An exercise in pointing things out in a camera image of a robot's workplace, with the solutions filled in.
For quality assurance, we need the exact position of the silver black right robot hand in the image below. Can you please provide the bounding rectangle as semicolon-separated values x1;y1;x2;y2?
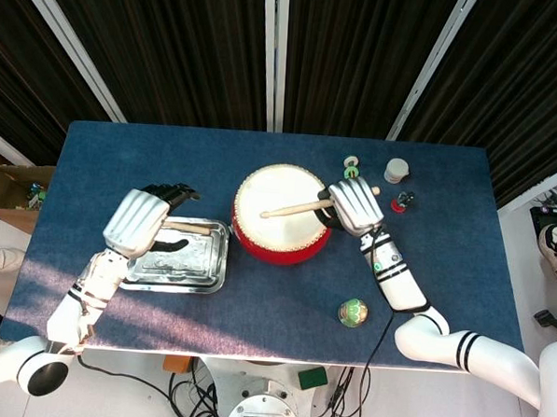
313;174;387;239

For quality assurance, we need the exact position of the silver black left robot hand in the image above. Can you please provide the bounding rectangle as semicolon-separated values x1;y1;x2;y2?
101;178;202;263

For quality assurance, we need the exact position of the wooden drumstick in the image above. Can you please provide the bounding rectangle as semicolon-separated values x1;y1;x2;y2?
163;219;213;237
259;181;383;224

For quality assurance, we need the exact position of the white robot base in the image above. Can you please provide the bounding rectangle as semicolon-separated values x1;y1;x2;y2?
192;356;337;417

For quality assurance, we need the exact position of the red drum with white skin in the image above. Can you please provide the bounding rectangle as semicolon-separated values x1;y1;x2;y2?
228;160;338;269

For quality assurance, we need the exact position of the shiny metal tray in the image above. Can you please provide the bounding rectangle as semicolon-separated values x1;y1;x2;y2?
118;214;232;297

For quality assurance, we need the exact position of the yellow feather shuttlecock toy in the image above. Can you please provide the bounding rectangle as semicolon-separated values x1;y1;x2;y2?
341;155;363;179

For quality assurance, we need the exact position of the small figurine with red base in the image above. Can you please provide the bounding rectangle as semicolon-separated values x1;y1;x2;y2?
389;189;417;214

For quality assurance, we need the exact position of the small white cylinder cup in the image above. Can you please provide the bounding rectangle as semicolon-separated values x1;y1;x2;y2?
383;157;411;186

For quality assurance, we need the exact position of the green and gold ball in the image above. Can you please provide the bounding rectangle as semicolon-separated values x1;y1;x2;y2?
337;296;370;327

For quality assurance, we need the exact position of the brown cardboard box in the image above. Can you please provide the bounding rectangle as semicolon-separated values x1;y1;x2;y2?
0;162;57;213

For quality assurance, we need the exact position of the blue felt table mat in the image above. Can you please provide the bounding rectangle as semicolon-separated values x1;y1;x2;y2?
0;117;536;375

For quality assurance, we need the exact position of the orange box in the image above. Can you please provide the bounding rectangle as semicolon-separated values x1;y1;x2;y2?
162;354;192;375

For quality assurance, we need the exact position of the green block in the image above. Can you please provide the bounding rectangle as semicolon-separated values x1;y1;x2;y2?
296;366;330;393

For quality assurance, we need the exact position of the black box with lights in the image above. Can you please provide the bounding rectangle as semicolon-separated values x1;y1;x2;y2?
528;205;557;236

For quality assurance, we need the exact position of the black handheld device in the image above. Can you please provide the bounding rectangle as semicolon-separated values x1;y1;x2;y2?
532;309;557;334

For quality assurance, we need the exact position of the white frame post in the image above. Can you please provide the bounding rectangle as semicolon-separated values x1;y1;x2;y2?
256;0;291;134
3;0;134;125
0;122;37;168
496;153;557;215
385;0;480;146

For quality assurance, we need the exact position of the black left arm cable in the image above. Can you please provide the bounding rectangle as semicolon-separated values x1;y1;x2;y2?
72;352;178;408

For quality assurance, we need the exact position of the black cable bundle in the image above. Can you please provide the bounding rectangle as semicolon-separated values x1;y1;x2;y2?
318;364;375;417
166;368;228;417

